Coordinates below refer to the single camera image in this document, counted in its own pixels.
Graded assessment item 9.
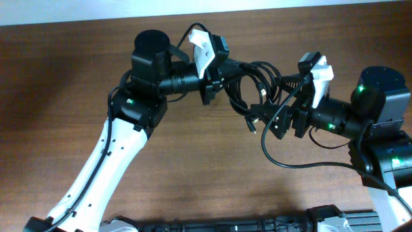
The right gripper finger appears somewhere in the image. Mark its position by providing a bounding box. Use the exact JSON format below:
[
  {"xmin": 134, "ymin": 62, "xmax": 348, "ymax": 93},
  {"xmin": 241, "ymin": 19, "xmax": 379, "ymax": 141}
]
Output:
[
  {"xmin": 250, "ymin": 104, "xmax": 292, "ymax": 140},
  {"xmin": 277, "ymin": 74, "xmax": 305, "ymax": 97}
]

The thick black cable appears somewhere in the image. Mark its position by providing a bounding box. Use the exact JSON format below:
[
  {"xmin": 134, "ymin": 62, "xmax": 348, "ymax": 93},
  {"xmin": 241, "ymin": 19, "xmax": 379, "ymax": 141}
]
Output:
[{"xmin": 223, "ymin": 60, "xmax": 284, "ymax": 117}]

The camera black cable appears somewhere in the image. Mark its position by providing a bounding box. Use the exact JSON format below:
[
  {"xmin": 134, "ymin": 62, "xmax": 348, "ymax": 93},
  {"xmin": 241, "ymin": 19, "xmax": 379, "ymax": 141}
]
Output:
[
  {"xmin": 41, "ymin": 21, "xmax": 210, "ymax": 232},
  {"xmin": 260, "ymin": 75, "xmax": 412, "ymax": 217}
]

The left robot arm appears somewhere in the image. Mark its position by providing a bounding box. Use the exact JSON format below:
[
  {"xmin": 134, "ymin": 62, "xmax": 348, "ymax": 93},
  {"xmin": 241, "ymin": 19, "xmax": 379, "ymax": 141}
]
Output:
[{"xmin": 24, "ymin": 29, "xmax": 231, "ymax": 231}]

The left camera black cable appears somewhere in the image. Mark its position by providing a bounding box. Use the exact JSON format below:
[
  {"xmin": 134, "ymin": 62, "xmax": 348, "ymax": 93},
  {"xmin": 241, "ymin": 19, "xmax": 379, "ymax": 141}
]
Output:
[{"xmin": 41, "ymin": 21, "xmax": 210, "ymax": 232}]

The right camera black cable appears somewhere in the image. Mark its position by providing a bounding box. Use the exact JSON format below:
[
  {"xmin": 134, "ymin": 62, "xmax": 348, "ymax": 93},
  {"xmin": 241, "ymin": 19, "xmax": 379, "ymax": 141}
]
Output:
[{"xmin": 260, "ymin": 75, "xmax": 412, "ymax": 217}]

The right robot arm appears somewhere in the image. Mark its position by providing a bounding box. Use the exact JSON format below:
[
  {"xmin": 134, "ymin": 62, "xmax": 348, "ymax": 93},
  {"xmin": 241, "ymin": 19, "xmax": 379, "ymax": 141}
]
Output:
[{"xmin": 251, "ymin": 66, "xmax": 411, "ymax": 231}]

